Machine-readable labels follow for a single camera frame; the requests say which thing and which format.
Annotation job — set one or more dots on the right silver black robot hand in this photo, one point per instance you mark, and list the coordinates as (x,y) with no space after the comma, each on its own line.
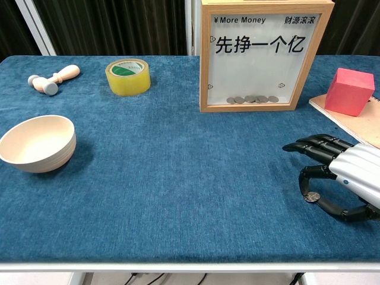
(356,169)

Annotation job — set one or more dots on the brown spiral notebook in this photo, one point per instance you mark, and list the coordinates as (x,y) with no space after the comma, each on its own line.
(356,124)

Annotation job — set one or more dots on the red cube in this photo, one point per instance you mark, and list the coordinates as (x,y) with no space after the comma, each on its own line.
(347,95)

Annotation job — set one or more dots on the white table leg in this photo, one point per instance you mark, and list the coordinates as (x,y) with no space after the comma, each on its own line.
(77,279)
(308,279)

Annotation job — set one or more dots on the black pleated curtain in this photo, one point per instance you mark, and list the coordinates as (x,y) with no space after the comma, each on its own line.
(12,29)
(104,26)
(356,26)

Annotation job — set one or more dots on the wooden framed coin box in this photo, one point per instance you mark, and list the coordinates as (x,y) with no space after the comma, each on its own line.
(255,68)

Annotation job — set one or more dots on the blue table cloth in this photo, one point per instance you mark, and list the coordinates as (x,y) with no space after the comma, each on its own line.
(178,178)

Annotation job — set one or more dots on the yellow packing tape roll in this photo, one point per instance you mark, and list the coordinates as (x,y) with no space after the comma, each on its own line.
(118,86)

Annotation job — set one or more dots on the wooden toy hammer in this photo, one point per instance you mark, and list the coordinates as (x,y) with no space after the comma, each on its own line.
(68,72)

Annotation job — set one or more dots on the cream bowl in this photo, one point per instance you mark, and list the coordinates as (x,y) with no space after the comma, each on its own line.
(44,160)

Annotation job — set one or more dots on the white partition post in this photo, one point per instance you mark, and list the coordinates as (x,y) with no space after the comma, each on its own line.
(38,35)
(190,29)

